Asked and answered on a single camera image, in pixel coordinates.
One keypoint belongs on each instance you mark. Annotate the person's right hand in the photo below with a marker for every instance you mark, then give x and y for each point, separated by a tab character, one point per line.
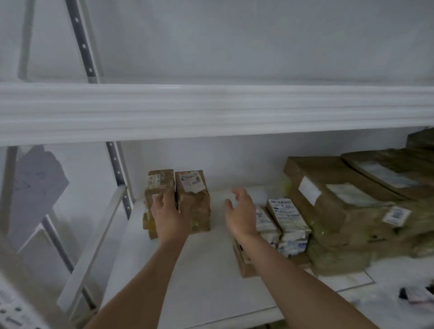
242	217

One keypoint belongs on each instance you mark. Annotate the taped cardboard box end label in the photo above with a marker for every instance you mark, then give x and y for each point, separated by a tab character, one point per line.
157	183

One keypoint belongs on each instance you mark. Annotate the person's left hand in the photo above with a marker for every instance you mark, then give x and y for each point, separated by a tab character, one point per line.
171	220

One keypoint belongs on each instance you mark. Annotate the stack of large brown parcels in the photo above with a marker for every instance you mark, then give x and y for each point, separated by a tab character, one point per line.
339	203

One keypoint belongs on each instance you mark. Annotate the person's right forearm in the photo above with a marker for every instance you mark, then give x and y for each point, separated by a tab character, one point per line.
288	288

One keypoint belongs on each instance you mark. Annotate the pile of brown parcels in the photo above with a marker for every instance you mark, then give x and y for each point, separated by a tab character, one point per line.
293	247

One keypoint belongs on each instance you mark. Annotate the cardboard box red outlined sticker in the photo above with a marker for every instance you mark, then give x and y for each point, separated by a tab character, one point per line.
241	266

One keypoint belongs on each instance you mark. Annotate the pile of plastic mailer bags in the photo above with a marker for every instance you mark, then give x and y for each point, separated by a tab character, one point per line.
379	298

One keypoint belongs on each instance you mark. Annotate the black mailer bag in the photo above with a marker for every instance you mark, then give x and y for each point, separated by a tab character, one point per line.
412	295

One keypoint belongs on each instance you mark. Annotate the white metal shelving rack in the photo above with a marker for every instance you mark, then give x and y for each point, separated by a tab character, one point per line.
203	112

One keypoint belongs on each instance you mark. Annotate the person's left forearm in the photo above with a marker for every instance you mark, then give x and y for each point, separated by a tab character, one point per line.
142	288

